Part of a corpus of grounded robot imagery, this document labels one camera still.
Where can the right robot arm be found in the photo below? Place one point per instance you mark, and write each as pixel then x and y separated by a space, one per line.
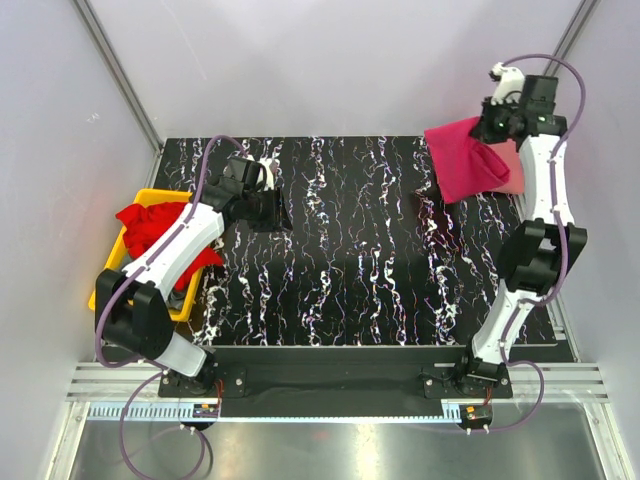
pixel 534 261

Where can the aluminium rail profile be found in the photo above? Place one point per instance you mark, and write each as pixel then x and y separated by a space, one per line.
pixel 172 396

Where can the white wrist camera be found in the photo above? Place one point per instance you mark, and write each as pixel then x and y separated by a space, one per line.
pixel 509 83
pixel 268 174

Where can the right aluminium frame post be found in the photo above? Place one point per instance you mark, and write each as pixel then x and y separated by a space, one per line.
pixel 575 27

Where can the folded salmon pink t shirt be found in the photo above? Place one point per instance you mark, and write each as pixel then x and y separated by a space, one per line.
pixel 512 167

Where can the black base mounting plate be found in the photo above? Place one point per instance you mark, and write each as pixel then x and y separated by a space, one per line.
pixel 340 382

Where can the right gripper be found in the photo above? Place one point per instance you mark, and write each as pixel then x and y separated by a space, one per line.
pixel 481 131

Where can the magenta pink t shirt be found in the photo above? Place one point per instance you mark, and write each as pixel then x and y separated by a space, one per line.
pixel 464 166

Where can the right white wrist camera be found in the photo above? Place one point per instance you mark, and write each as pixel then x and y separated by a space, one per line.
pixel 509 83

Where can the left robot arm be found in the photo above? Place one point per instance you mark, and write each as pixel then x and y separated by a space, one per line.
pixel 131 304

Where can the left aluminium frame post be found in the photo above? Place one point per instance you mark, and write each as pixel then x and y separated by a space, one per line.
pixel 107 53

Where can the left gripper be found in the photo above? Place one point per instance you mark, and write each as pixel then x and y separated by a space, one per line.
pixel 278 218

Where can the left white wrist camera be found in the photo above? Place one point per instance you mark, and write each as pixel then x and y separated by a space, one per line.
pixel 268 174

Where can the red t shirt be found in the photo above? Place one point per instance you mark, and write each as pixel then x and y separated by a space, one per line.
pixel 144 225

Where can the aluminium frame post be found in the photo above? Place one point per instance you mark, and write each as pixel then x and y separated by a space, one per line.
pixel 107 53
pixel 575 27

